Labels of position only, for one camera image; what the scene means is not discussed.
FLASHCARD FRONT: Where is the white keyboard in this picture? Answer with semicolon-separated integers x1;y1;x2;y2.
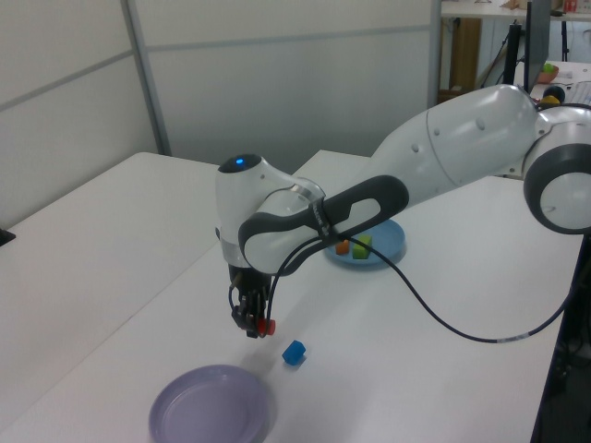
570;80;591;105

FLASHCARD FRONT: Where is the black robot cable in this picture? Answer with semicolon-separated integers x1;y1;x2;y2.
228;233;585;343

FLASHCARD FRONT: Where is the grey partition post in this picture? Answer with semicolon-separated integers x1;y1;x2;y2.
427;0;443;105
120;0;172;156

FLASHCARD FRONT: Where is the blue block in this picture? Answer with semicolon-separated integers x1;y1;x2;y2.
282;340;308;367

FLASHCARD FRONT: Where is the wooden cabinet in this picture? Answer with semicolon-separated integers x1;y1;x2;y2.
438;18;482;103

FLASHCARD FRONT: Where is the blue plate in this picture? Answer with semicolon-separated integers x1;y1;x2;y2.
322;217;407;271

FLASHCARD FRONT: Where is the white office desk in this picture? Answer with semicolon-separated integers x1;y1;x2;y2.
512;59;591;101

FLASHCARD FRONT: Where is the dark flat monitor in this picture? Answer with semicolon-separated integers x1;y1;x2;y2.
525;0;553;91

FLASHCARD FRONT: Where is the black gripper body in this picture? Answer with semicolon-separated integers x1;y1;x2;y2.
226;262;273;302

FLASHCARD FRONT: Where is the purple plate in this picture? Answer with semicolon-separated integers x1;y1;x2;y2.
148;364;271;443

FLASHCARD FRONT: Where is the black table side frame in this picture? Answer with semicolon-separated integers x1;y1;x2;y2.
530;234;591;443

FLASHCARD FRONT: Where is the green block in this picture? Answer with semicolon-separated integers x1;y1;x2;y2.
351;233;373;260

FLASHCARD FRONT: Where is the black monitor stand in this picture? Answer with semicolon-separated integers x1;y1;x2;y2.
505;20;525;87

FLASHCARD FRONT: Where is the white background desk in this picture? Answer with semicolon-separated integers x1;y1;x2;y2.
440;0;591;20

